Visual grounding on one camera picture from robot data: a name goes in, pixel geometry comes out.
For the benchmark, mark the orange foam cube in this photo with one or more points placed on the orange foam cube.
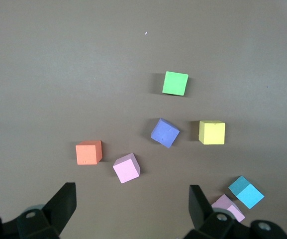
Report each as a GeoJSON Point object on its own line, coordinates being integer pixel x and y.
{"type": "Point", "coordinates": [88, 154]}

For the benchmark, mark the pink foam cube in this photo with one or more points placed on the pink foam cube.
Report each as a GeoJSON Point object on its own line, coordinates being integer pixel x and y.
{"type": "Point", "coordinates": [127, 168]}
{"type": "Point", "coordinates": [229, 206]}

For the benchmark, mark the purple foam cube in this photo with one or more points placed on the purple foam cube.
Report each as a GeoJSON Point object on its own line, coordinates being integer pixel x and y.
{"type": "Point", "coordinates": [164, 133]}

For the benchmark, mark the yellow foam cube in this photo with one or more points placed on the yellow foam cube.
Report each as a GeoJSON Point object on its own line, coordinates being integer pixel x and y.
{"type": "Point", "coordinates": [212, 132]}

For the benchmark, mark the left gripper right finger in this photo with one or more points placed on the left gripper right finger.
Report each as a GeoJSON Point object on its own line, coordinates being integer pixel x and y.
{"type": "Point", "coordinates": [199, 209]}

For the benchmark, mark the green foam cube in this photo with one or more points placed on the green foam cube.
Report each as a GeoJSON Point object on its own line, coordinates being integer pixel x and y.
{"type": "Point", "coordinates": [175, 83]}

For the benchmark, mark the cyan foam cube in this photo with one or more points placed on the cyan foam cube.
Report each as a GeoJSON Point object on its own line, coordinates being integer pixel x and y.
{"type": "Point", "coordinates": [246, 192]}

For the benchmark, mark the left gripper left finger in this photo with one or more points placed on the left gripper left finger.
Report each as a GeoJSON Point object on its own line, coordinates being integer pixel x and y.
{"type": "Point", "coordinates": [61, 206]}

